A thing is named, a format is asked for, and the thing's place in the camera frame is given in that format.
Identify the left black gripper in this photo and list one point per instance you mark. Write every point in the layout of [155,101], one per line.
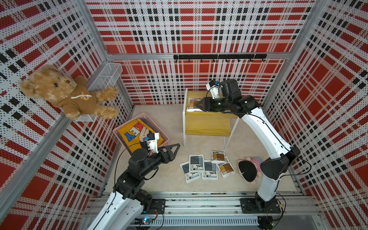
[170,156]

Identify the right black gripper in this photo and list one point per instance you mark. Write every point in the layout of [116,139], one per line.
[211,105]

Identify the brown coffee bag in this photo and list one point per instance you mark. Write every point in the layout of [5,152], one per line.
[226,169]
[218,156]
[192,104]

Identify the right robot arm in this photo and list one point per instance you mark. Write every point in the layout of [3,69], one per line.
[226,98]

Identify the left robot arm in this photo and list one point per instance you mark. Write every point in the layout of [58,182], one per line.
[128,200]

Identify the yellow two-tier shelf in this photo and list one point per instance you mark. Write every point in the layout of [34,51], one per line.
[207,124]

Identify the blue coffee bag middle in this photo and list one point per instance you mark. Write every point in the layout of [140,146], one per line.
[196,163]

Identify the blue coffee bag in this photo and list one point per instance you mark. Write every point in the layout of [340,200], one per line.
[189,177]
[196,163]
[210,171]

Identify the blue coffee bag left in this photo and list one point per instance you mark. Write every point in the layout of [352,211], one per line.
[189,177]

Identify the blue coffee bag right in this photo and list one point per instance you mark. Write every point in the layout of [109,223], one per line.
[210,171]

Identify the pink plastic basket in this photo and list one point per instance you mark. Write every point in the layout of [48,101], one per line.
[164,139]

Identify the yellow printed cloth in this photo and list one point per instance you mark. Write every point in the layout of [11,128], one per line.
[133,133]

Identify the green circuit board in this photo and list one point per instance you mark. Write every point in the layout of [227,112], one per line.
[143,221]

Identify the small doll black hat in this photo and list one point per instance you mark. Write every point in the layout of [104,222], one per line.
[250,169]

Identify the brown teddy bear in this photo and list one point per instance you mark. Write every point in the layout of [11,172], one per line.
[72,95]

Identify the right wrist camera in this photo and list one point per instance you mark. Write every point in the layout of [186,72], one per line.
[213,89]

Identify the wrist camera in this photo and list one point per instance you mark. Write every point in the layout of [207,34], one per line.
[213,89]
[151,141]

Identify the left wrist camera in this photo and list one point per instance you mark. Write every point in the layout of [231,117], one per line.
[151,141]

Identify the black hook rail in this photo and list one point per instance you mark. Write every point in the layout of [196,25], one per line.
[220,56]

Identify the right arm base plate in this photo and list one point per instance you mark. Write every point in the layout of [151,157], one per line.
[250,205]

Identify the clear wire wall basket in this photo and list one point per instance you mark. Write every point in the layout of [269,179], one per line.
[103,88]

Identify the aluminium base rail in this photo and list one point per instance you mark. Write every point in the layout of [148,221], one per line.
[299,212]

